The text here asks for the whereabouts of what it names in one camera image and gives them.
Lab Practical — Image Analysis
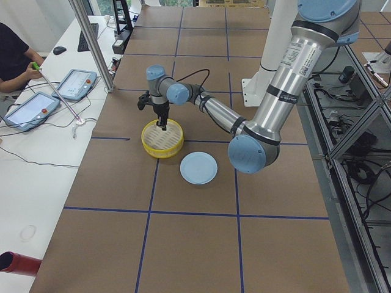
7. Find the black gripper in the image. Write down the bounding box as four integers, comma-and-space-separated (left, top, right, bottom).
153, 103, 169, 131

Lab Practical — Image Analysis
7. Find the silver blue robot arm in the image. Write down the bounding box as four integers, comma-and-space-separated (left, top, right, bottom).
137, 1, 362, 173

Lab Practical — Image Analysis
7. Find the yellow round steamer basket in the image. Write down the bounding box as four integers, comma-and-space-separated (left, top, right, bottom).
141, 119, 184, 159

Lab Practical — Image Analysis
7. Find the light blue plate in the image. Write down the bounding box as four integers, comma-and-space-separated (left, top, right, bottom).
180, 151, 218, 185

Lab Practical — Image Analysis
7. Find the black box on desk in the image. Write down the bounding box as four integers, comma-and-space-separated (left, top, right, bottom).
112, 29, 131, 55

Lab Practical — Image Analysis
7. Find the far blue teach pendant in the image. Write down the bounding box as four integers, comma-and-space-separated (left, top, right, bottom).
57, 69, 98, 101

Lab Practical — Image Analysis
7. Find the blue teach pendant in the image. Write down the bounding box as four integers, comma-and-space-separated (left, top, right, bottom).
57, 69, 98, 101
4, 92, 60, 131

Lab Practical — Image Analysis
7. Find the black keyboard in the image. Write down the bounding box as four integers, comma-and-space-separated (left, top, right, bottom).
77, 23, 100, 52

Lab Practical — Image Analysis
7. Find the black computer mouse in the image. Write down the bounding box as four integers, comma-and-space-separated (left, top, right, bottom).
53, 46, 67, 56

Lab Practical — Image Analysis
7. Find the near blue teach pendant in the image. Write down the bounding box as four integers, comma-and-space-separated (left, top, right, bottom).
4, 92, 60, 131

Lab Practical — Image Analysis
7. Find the person in black shirt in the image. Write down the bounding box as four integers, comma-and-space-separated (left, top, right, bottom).
1, 23, 44, 93

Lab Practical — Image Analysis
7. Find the red cylinder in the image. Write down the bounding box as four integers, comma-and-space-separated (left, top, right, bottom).
1, 251, 42, 277

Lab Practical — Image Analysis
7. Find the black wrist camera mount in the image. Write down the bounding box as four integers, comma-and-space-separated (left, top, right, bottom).
137, 90, 153, 110

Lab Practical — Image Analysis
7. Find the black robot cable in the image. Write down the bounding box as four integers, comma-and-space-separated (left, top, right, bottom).
175, 68, 214, 114

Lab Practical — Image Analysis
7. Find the aluminium frame post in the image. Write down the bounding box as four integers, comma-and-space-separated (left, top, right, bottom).
69, 0, 114, 93

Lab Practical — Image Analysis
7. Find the green handled metal rod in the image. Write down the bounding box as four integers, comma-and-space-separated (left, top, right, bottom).
32, 62, 85, 125

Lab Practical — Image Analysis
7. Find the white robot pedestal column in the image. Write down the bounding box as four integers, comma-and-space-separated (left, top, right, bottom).
242, 0, 298, 107

